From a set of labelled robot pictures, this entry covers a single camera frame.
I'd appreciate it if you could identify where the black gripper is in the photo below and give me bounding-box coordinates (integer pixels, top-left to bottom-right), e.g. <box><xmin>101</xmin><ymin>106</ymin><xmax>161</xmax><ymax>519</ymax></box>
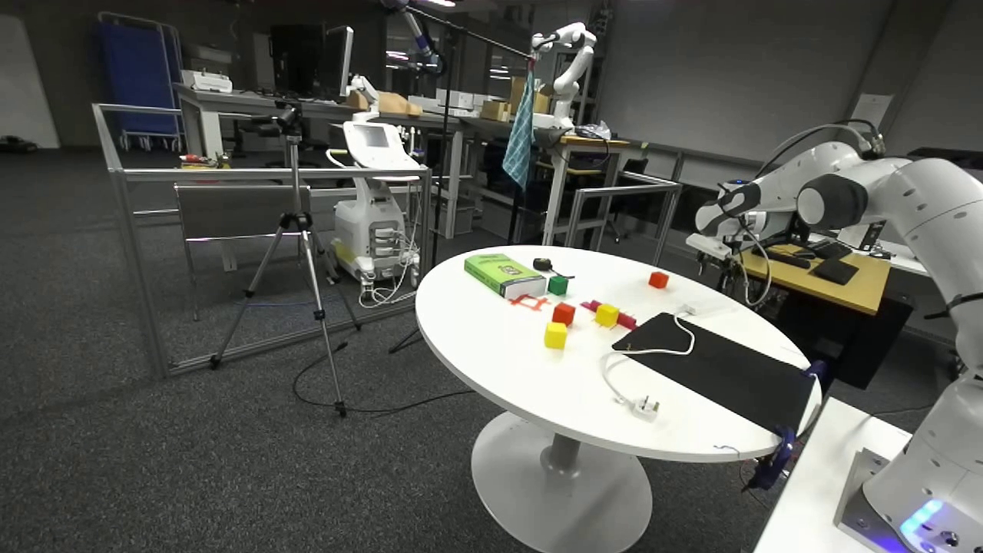
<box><xmin>729</xmin><ymin>237</ymin><xmax>774</xmax><ymax>286</ymax></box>

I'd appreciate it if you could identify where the white extension cable power strip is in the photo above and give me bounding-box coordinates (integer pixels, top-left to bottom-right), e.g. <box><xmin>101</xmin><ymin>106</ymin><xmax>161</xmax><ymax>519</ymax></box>
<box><xmin>597</xmin><ymin>298</ymin><xmax>722</xmax><ymax>423</ymax></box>

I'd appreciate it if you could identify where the white robot base platform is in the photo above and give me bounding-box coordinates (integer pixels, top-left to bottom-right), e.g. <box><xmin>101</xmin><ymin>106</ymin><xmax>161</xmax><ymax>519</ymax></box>
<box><xmin>749</xmin><ymin>397</ymin><xmax>917</xmax><ymax>553</ymax></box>

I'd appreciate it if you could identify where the black placemat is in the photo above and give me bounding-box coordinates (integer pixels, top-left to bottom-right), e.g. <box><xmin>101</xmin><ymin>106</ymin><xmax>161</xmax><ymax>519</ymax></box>
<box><xmin>611</xmin><ymin>309</ymin><xmax>823</xmax><ymax>443</ymax></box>

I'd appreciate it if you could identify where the wooden desk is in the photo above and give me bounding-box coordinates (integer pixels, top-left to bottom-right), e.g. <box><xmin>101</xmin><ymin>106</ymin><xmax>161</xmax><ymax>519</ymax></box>
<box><xmin>739</xmin><ymin>244</ymin><xmax>898</xmax><ymax>320</ymax></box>

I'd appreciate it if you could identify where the pink comb-shaped block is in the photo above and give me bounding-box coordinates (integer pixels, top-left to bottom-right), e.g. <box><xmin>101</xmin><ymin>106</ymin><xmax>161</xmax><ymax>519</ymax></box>
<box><xmin>579</xmin><ymin>298</ymin><xmax>644</xmax><ymax>332</ymax></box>

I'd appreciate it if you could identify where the grey background table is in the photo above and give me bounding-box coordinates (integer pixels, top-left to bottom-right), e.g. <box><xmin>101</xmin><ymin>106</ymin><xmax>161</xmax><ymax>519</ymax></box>
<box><xmin>538</xmin><ymin>132</ymin><xmax>689</xmax><ymax>252</ymax></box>

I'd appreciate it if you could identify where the green book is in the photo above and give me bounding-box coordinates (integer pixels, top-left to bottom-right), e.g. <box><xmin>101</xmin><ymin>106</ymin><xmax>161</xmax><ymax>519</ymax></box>
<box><xmin>462</xmin><ymin>252</ymin><xmax>549</xmax><ymax>301</ymax></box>

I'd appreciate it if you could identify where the small white background robot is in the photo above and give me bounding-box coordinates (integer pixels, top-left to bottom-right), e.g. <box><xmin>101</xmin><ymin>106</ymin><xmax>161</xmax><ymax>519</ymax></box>
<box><xmin>528</xmin><ymin>22</ymin><xmax>601</xmax><ymax>135</ymax></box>

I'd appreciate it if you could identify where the teal cloth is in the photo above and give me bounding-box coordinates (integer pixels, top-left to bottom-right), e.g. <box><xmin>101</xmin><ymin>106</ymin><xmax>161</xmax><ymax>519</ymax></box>
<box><xmin>497</xmin><ymin>74</ymin><xmax>542</xmax><ymax>196</ymax></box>

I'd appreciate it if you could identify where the black boom stand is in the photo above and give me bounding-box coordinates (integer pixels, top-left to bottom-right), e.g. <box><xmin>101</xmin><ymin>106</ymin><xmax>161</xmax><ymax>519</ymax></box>
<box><xmin>394</xmin><ymin>0</ymin><xmax>535</xmax><ymax>271</ymax></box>

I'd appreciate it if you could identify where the white machine on cart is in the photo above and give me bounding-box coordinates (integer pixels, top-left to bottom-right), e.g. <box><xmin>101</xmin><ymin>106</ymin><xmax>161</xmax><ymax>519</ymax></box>
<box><xmin>323</xmin><ymin>118</ymin><xmax>432</xmax><ymax>309</ymax></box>

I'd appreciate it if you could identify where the silver background monitor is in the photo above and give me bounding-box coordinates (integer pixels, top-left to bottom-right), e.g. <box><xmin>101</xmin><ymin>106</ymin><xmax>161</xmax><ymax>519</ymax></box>
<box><xmin>323</xmin><ymin>26</ymin><xmax>361</xmax><ymax>102</ymax></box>

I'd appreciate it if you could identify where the long background workbench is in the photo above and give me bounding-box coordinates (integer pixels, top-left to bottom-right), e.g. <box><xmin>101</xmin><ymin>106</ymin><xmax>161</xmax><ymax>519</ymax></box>
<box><xmin>179</xmin><ymin>85</ymin><xmax>535</xmax><ymax>244</ymax></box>

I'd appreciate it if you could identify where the blue trolley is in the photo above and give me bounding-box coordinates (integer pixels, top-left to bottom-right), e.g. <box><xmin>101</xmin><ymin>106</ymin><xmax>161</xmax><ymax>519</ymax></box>
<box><xmin>97</xmin><ymin>8</ymin><xmax>184</xmax><ymax>148</ymax></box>

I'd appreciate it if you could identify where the white table pedestal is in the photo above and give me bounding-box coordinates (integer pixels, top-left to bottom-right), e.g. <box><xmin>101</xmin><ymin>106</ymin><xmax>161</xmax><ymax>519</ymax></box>
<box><xmin>470</xmin><ymin>410</ymin><xmax>657</xmax><ymax>553</ymax></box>

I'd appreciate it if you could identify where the black camera tripod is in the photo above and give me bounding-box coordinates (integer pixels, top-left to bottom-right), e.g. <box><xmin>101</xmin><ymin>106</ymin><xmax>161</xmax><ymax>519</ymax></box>
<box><xmin>210</xmin><ymin>106</ymin><xmax>352</xmax><ymax>421</ymax></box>

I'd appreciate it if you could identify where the grey metal railing frame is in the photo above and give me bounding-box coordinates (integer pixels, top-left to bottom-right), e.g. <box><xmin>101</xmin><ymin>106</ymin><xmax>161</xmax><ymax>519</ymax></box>
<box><xmin>90</xmin><ymin>102</ymin><xmax>439</xmax><ymax>380</ymax></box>

